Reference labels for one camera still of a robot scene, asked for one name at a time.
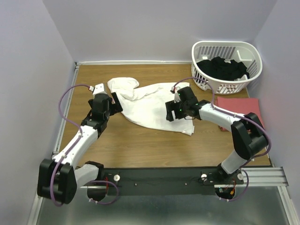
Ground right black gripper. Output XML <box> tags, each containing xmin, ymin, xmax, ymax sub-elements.
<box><xmin>165</xmin><ymin>98</ymin><xmax>188</xmax><ymax>121</ymax></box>

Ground white printed t-shirt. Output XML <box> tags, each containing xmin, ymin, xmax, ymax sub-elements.
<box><xmin>107</xmin><ymin>77</ymin><xmax>195</xmax><ymax>136</ymax></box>

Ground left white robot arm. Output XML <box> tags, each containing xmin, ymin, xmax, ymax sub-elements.
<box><xmin>37</xmin><ymin>92</ymin><xmax>123</xmax><ymax>206</ymax></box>

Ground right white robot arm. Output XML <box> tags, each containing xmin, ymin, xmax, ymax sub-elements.
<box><xmin>165</xmin><ymin>87</ymin><xmax>271</xmax><ymax>184</ymax></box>

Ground black clothes in basket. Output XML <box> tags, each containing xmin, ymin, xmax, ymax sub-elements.
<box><xmin>197</xmin><ymin>57</ymin><xmax>250</xmax><ymax>81</ymax></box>

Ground white plastic laundry basket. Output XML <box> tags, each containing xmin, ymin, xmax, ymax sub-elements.
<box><xmin>191</xmin><ymin>41</ymin><xmax>263</xmax><ymax>95</ymax></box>

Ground folded red t-shirt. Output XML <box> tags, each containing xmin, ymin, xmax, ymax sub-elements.
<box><xmin>215</xmin><ymin>97</ymin><xmax>264</xmax><ymax>127</ymax></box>

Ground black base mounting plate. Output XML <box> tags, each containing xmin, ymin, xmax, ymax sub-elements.
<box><xmin>85</xmin><ymin>166</ymin><xmax>246</xmax><ymax>202</ymax></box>

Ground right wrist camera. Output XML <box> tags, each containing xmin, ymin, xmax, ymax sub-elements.
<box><xmin>171</xmin><ymin>87</ymin><xmax>180</xmax><ymax>103</ymax></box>

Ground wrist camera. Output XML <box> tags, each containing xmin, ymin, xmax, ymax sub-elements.
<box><xmin>92</xmin><ymin>83</ymin><xmax>107</xmax><ymax>96</ymax></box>
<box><xmin>171</xmin><ymin>87</ymin><xmax>180</xmax><ymax>103</ymax></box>

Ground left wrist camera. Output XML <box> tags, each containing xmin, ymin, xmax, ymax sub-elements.
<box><xmin>92</xmin><ymin>83</ymin><xmax>107</xmax><ymax>96</ymax></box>

